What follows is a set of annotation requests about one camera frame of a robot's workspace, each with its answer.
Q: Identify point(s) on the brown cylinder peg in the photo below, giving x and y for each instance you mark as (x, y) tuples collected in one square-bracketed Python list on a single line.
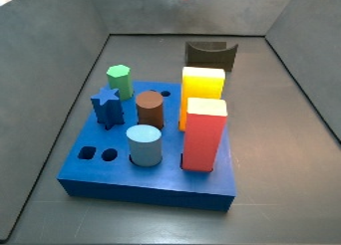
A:
[(149, 109)]

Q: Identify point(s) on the red rectangular block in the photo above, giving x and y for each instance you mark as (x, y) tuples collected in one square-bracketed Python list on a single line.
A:
[(206, 116)]

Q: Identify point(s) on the light blue cylinder peg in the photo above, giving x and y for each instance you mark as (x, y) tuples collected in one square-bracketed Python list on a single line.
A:
[(144, 141)]

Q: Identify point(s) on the yellow rectangular block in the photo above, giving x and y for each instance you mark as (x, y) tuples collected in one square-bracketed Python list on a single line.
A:
[(200, 83)]

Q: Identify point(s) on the blue star peg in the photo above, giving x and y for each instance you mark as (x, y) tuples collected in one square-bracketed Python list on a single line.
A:
[(107, 106)]

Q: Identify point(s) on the green hexagonal peg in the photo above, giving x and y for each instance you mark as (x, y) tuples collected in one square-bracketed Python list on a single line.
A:
[(120, 81)]

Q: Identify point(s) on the black curved stand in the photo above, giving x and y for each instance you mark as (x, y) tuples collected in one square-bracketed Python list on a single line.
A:
[(210, 55)]

